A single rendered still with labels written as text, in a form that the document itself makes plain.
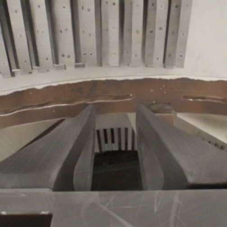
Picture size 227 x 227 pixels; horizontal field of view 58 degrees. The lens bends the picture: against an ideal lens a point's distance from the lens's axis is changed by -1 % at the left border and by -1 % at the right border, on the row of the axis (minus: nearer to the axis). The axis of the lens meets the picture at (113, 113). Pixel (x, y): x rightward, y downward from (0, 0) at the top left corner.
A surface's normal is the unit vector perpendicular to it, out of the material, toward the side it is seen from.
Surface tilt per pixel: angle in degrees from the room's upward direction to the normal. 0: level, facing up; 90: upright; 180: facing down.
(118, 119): 0
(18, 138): 90
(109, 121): 0
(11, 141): 90
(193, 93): 0
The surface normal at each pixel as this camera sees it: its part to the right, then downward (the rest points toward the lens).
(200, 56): 0.00, 0.16
